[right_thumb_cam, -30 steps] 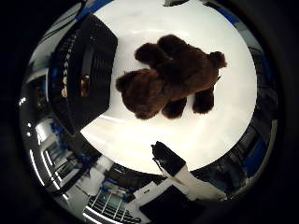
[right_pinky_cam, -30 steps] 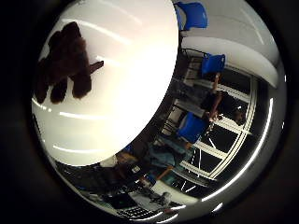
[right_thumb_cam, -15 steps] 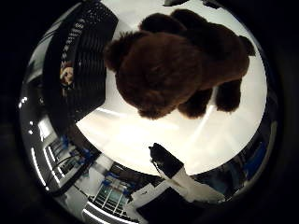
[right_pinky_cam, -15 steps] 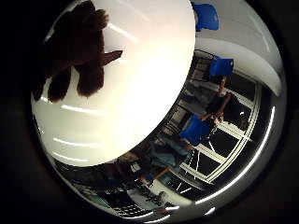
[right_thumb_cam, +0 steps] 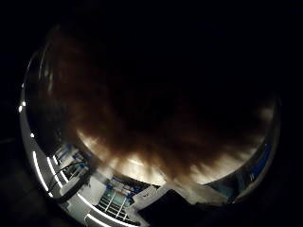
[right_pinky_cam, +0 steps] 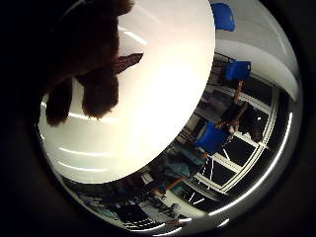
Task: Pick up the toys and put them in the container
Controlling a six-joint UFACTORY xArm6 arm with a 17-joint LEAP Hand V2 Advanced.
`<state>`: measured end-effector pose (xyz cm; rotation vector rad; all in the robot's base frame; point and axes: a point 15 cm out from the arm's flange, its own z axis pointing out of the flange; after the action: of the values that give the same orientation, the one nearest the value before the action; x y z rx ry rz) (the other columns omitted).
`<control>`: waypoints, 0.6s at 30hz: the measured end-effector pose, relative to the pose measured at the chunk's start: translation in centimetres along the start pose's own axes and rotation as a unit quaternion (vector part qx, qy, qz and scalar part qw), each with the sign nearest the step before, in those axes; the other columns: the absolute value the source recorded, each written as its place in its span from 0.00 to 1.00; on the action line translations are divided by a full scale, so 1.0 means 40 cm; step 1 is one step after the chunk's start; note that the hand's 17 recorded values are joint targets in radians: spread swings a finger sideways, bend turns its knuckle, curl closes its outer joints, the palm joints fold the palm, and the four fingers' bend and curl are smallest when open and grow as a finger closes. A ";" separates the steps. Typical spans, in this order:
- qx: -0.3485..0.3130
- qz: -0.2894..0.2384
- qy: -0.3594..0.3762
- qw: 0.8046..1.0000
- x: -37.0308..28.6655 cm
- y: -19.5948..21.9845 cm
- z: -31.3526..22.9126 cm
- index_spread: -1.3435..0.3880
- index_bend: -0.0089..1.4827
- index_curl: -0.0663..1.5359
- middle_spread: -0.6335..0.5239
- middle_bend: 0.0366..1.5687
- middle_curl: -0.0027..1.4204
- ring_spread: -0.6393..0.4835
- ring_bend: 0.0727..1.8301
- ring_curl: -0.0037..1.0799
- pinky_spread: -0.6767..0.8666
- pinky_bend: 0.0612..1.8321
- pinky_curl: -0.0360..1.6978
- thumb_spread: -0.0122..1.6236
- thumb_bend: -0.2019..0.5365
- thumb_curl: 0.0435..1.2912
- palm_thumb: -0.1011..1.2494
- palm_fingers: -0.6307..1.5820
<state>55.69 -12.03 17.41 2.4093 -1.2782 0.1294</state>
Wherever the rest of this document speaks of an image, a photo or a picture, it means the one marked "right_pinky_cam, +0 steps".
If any dark brown plush toy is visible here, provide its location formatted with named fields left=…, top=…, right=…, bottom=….
left=41, top=0, right=145, bottom=128

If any blue plastic chair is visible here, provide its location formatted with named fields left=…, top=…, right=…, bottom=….
left=193, top=122, right=232, bottom=156
left=210, top=2, right=237, bottom=33
left=224, top=60, right=253, bottom=82

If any person in dark top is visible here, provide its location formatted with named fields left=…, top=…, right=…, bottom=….
left=164, top=79, right=265, bottom=181

